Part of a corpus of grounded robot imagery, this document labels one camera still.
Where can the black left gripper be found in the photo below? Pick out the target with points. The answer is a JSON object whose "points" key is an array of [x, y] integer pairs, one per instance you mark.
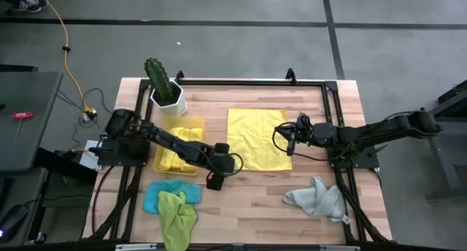
{"points": [[223, 165]]}

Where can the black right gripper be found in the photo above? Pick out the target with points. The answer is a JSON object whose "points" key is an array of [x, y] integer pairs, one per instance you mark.
{"points": [[316, 134]]}

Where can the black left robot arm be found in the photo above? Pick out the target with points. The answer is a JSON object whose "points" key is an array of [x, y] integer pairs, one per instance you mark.
{"points": [[164, 138]]}

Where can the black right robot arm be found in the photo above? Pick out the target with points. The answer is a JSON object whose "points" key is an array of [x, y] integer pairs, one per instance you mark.
{"points": [[383, 130]]}

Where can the blue microfiber towel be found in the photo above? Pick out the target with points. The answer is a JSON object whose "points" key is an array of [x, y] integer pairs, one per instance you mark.
{"points": [[171, 187]]}

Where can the green microfiber towel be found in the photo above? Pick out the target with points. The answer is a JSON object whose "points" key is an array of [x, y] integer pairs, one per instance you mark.
{"points": [[177, 222]]}

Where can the grey microfiber towel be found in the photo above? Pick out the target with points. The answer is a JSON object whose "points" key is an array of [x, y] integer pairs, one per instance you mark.
{"points": [[321, 203]]}

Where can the translucent yellow plastic tray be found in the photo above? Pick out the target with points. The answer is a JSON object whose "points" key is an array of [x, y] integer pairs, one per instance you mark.
{"points": [[182, 121]]}

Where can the white paper sheet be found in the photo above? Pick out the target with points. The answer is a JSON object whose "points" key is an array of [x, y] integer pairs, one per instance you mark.
{"points": [[87, 158]]}

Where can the yellow power plug block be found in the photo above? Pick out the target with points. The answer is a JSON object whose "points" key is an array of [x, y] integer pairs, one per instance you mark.
{"points": [[89, 114]]}

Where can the grey metal stand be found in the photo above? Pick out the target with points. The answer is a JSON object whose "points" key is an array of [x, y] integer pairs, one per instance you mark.
{"points": [[448, 145]]}

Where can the grey desk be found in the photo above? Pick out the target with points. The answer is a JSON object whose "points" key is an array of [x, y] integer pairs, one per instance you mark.
{"points": [[33, 149]]}

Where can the dark desk surface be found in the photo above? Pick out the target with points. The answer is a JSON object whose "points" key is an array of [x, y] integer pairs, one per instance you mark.
{"points": [[22, 185]]}

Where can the black computer mouse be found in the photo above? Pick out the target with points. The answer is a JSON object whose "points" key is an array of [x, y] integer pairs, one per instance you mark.
{"points": [[12, 222]]}

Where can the person's shoe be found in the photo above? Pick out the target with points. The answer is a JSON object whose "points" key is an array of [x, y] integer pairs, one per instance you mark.
{"points": [[33, 2]]}

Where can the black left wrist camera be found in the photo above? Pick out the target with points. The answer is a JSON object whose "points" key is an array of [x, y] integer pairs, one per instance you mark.
{"points": [[222, 149]]}

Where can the black aluminium table frame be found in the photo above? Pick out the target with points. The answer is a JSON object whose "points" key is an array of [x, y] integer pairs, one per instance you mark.
{"points": [[255, 82]]}

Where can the silver frame bracket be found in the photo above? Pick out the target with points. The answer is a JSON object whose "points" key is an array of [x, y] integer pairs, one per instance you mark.
{"points": [[339, 248], [135, 246]]}

